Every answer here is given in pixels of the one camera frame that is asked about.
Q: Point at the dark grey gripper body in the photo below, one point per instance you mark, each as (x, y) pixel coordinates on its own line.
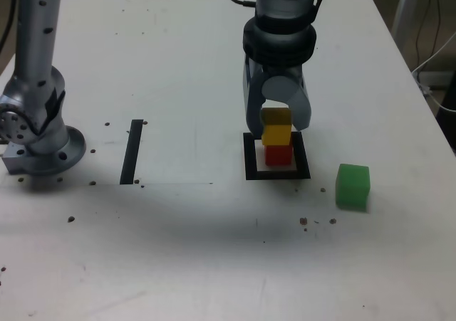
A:
(281, 70)

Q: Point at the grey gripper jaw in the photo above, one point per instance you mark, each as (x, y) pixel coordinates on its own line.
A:
(253, 104)
(285, 89)

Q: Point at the yellow cube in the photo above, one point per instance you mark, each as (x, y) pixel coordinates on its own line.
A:
(276, 132)

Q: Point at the red cube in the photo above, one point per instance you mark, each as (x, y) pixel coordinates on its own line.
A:
(278, 155)

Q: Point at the green cube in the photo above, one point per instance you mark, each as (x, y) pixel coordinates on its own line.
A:
(352, 187)

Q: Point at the black tape square outline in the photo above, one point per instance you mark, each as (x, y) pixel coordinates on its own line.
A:
(249, 157)

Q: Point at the black tape strip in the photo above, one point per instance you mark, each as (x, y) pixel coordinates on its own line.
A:
(130, 153)

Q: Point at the white metal frame leg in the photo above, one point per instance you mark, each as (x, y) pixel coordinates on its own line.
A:
(402, 4)

